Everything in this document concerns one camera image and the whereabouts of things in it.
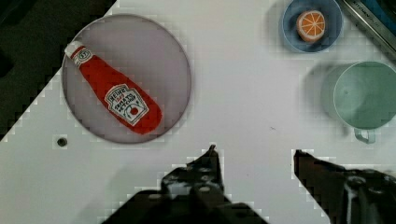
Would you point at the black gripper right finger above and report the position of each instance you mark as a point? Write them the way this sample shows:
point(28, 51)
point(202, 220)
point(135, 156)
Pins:
point(347, 196)

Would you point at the toy orange slice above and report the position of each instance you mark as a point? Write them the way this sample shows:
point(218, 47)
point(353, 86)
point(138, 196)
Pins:
point(310, 25)

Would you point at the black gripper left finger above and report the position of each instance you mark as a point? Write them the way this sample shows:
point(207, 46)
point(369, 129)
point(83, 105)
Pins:
point(193, 194)

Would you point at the blue small bowl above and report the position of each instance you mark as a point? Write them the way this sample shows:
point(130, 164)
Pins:
point(334, 25)

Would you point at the grey round plate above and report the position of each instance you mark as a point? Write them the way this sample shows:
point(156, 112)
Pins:
point(145, 52)

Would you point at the silver toaster oven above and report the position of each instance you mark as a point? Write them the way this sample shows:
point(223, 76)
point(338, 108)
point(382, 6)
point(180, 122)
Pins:
point(377, 18)

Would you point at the red plush ketchup bottle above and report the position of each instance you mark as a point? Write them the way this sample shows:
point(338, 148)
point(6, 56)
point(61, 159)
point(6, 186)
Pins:
point(122, 98)

